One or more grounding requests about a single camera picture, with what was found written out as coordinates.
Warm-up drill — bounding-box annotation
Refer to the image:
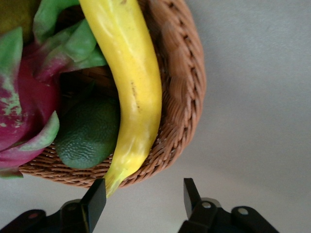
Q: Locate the pink dragon fruit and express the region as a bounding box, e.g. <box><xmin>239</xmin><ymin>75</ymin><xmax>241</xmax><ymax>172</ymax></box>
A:
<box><xmin>0</xmin><ymin>0</ymin><xmax>109</xmax><ymax>180</ymax></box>

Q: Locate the brown wicker basket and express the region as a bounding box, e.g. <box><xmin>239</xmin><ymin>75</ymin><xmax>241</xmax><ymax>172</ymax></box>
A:
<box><xmin>18</xmin><ymin>0</ymin><xmax>207</xmax><ymax>190</ymax></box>

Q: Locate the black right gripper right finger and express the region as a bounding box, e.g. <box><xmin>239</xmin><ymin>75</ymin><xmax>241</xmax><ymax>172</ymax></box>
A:
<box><xmin>178</xmin><ymin>178</ymin><xmax>280</xmax><ymax>233</ymax></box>

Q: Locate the dark green avocado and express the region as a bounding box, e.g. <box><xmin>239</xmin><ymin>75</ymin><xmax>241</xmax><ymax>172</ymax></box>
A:
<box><xmin>53</xmin><ymin>96</ymin><xmax>121</xmax><ymax>170</ymax></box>

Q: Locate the yellow banana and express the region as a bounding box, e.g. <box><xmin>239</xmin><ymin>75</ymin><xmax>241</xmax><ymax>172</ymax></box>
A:
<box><xmin>79</xmin><ymin>0</ymin><xmax>163</xmax><ymax>199</ymax></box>

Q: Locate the brown table cover sheet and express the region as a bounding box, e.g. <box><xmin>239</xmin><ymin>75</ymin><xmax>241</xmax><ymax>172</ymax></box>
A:
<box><xmin>0</xmin><ymin>0</ymin><xmax>311</xmax><ymax>233</ymax></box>

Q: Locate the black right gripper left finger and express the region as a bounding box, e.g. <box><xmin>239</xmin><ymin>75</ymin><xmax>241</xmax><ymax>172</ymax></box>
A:
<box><xmin>0</xmin><ymin>179</ymin><xmax>107</xmax><ymax>233</ymax></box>

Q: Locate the olive brown kiwi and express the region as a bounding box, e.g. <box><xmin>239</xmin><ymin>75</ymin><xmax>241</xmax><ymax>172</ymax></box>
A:
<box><xmin>0</xmin><ymin>0</ymin><xmax>35</xmax><ymax>46</ymax></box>

